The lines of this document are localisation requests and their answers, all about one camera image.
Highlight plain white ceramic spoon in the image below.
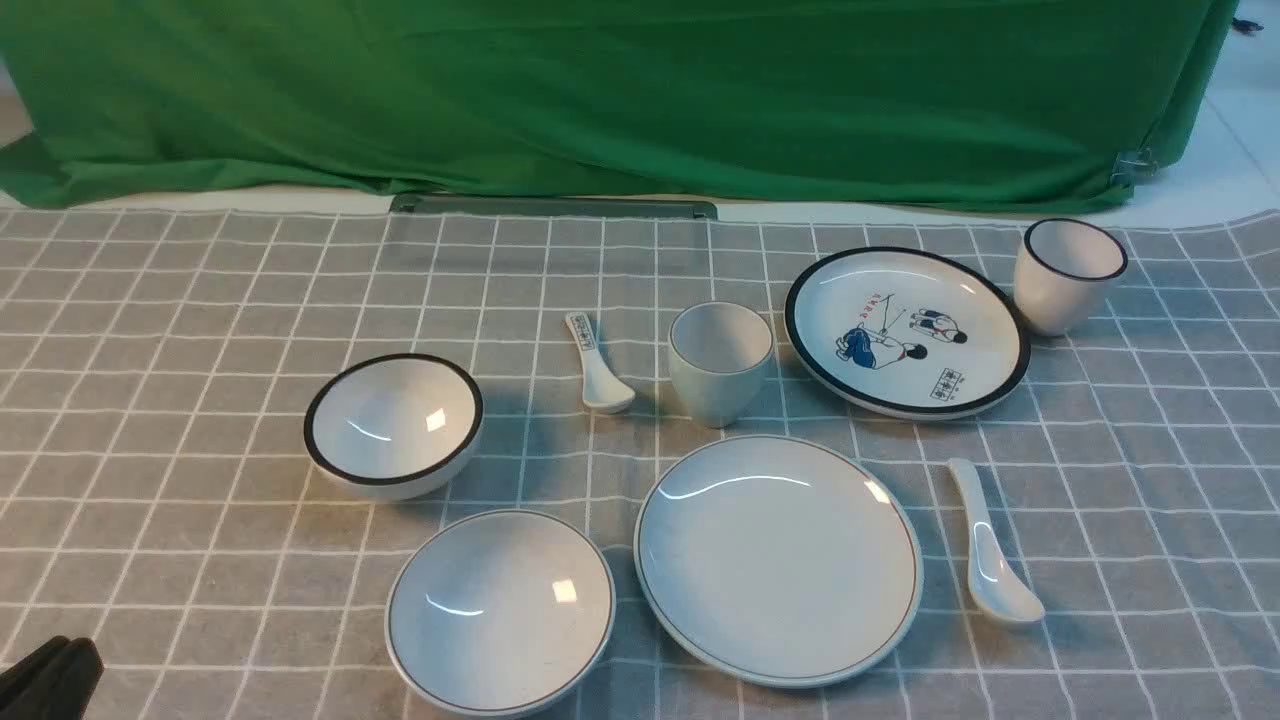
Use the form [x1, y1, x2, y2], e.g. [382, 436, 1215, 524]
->
[947, 457, 1046, 626]

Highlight white spoon with lettering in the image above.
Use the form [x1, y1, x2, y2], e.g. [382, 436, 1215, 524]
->
[564, 311, 636, 414]

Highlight grey checked tablecloth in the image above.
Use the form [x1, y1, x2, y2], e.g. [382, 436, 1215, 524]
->
[1, 210, 1279, 719]

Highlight green backdrop cloth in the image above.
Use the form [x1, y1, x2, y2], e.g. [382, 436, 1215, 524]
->
[3, 1, 1236, 214]

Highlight black-rimmed illustrated plate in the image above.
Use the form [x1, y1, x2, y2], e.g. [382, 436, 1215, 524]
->
[783, 247, 1030, 421]

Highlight thin-rimmed shallow white bowl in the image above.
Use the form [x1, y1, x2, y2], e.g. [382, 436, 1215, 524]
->
[383, 509, 618, 719]

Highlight metal binder clip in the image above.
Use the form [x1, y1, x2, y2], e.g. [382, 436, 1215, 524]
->
[1108, 147, 1161, 187]

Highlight black-rimmed white bowl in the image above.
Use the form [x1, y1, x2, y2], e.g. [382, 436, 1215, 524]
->
[302, 352, 485, 502]

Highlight black-rimmed white cup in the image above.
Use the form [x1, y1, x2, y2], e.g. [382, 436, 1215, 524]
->
[1012, 218, 1129, 337]

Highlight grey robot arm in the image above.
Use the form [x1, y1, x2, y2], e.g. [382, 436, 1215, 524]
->
[1, 635, 104, 719]

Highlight thin-rimmed white plate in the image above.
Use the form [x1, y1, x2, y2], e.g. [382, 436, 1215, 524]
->
[632, 436, 924, 689]

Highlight plain white cup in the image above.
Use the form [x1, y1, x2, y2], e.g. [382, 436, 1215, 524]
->
[668, 301, 774, 429]

